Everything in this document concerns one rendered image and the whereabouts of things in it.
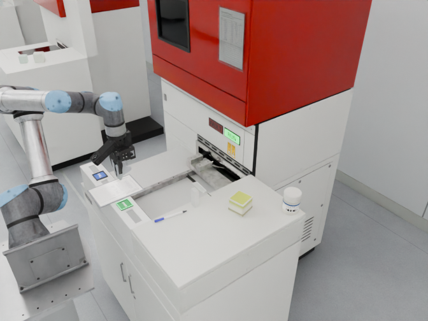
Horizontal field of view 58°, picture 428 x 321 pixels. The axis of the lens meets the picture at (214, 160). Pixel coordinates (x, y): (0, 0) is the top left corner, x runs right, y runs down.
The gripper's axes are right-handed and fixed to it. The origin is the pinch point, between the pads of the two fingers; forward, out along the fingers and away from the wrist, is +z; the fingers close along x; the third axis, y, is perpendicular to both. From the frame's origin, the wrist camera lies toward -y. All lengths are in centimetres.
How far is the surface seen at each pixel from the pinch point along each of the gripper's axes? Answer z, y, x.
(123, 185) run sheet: 14.3, 6.3, 12.8
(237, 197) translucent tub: 7.3, 36.7, -31.4
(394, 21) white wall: -28, 207, 15
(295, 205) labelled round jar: 9, 53, -48
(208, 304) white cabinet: 33, 8, -50
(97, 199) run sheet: 14.3, -6.9, 10.2
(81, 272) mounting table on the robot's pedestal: 28.7, -25.1, -11.0
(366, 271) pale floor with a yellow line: 111, 139, -47
